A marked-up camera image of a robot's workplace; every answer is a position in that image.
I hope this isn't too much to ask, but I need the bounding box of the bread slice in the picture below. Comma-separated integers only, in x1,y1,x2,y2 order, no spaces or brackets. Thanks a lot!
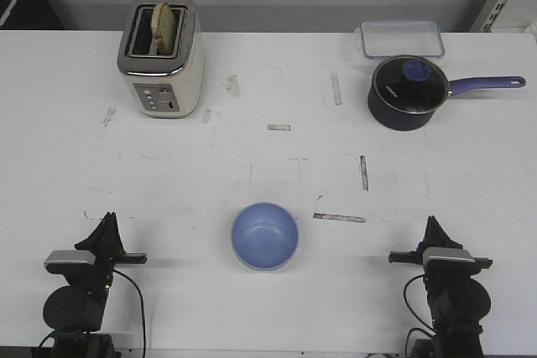
150,3,177,55

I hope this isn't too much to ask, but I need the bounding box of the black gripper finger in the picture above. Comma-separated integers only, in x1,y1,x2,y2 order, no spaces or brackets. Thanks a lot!
93,212,110,243
422,215,435,245
432,216,451,246
108,212,122,245

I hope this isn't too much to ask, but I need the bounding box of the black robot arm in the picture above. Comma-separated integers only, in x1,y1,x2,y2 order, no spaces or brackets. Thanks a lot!
37,212,147,357
388,215,493,357

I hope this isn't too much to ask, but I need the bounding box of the dark blue saucepan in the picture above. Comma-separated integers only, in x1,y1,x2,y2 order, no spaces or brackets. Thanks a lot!
368,76,526,131

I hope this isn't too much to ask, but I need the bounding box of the glass lid with blue knob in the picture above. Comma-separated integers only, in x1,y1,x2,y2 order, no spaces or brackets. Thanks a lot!
373,55,449,114

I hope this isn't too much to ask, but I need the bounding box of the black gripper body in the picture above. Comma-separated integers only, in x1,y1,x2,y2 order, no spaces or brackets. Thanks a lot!
74,232,148,281
388,239,493,282

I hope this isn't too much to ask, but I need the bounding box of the black box in corner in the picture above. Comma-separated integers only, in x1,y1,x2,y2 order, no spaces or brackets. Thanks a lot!
1,0,65,30

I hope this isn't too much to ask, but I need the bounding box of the white slotted shelf rack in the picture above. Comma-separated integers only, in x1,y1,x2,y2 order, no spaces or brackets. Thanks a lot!
469,0,536,35

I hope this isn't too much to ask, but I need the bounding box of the cream and steel toaster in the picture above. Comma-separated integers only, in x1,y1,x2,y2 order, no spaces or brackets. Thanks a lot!
117,0,205,118

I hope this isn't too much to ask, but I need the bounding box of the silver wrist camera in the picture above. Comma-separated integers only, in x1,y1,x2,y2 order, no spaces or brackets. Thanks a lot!
422,247,475,267
44,250,96,275

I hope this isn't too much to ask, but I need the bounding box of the clear food container blue rim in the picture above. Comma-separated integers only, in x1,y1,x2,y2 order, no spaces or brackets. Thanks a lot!
354,19,445,60

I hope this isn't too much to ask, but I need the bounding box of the blue bowl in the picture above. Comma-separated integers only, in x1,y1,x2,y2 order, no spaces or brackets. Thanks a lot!
231,202,300,271

